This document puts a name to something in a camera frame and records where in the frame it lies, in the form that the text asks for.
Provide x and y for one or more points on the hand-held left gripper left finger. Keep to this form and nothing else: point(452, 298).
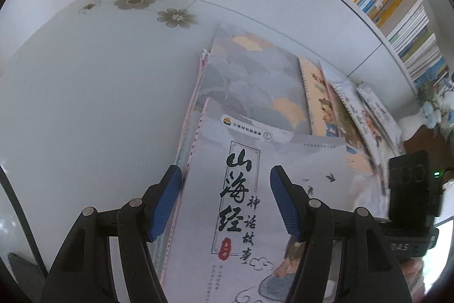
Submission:
point(165, 203)

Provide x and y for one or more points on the white vase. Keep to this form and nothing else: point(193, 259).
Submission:
point(411, 125)

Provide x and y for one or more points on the cream picture book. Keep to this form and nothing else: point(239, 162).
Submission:
point(315, 90)

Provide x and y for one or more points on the brown wooden board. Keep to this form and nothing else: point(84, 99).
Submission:
point(425, 143)

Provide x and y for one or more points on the blue artificial flowers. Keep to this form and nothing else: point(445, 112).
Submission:
point(434, 107)

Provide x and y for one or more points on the white book yellow-robed figure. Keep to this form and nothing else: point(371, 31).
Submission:
point(379, 118)

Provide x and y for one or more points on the flower meadow picture book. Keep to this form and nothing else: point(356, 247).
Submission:
point(349, 118)

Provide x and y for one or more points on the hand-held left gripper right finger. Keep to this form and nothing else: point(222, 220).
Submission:
point(287, 203)

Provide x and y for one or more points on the person's right hand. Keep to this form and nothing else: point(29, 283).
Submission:
point(416, 276)

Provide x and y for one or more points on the white bookcase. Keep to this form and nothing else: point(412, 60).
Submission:
point(283, 4)

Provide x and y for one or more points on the white book dark-robed figure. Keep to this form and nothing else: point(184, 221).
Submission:
point(369, 189)

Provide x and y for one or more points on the grey cloud pattern book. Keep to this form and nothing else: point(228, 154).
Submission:
point(205, 253)

